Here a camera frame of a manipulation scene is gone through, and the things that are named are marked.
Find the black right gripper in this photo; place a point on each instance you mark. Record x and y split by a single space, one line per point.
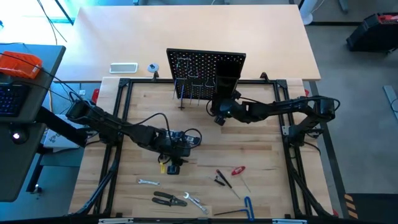
229 107

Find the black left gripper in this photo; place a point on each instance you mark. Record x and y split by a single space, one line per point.
174 150

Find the large silver combination wrench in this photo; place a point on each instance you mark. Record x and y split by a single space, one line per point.
196 203

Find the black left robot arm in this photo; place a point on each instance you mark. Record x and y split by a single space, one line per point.
118 124

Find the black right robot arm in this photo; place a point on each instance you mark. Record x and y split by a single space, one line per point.
273 107

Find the small black pegboard bin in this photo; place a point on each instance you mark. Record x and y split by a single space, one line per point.
214 109

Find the black torpedo level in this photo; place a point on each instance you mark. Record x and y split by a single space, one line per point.
194 140

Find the tall black pegboard bin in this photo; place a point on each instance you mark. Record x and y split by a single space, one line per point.
228 81

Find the small silver combination wrench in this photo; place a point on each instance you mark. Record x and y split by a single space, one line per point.
149 182

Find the double prong pegboard hook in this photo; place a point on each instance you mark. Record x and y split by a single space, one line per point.
191 93
182 90

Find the black screwdriver red cap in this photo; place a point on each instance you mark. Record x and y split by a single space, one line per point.
224 180

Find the black metal pegboard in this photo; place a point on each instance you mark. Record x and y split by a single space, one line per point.
202 62

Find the red table clamp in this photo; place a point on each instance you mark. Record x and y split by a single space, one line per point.
95 98
307 93
335 213

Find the small tape roll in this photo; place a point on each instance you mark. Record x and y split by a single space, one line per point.
153 68

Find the beige wooden desk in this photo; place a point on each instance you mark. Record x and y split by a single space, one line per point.
140 34

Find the small white block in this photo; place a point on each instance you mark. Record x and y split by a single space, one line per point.
82 92

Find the white cardboard box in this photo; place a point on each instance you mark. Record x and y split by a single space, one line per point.
59 140

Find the silver floor fitting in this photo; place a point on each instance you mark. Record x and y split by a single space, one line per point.
37 188

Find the black equipment case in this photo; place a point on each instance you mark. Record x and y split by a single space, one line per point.
370 34

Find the dark grey side desk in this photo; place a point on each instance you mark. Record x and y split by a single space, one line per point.
18 174

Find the black computer mouse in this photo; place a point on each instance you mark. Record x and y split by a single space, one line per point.
18 137

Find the black backlit keyboard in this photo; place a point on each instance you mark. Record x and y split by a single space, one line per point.
12 99

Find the red tool on case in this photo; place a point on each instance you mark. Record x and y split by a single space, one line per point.
388 19

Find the orange plastic case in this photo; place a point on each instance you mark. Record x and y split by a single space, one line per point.
18 65

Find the silver frame bracket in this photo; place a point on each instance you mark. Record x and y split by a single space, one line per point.
115 221
289 221

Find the black aluminium table frame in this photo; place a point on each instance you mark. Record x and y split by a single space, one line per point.
140 81

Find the white pedestal base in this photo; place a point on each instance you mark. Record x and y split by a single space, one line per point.
308 17

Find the grey floor rail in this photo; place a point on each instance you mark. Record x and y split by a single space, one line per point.
391 99

